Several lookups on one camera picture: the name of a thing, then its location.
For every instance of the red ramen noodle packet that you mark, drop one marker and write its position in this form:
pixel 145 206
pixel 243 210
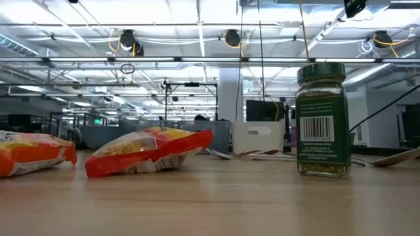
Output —
pixel 141 154

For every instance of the green lid spice jar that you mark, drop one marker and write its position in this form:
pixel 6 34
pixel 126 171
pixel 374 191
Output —
pixel 323 131

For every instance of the person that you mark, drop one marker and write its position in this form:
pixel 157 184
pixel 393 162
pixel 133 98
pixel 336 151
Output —
pixel 199 117

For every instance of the iridescent purple spoon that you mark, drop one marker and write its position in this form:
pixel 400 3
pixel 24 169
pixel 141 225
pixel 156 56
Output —
pixel 247 152

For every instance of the black metal frame rig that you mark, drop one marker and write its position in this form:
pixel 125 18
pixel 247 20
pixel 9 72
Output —
pixel 166 101

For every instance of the white plastic bin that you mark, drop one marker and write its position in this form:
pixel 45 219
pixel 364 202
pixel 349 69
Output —
pixel 257 141

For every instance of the orange ramen noodle packet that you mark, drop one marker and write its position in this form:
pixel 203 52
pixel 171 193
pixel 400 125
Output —
pixel 29 154

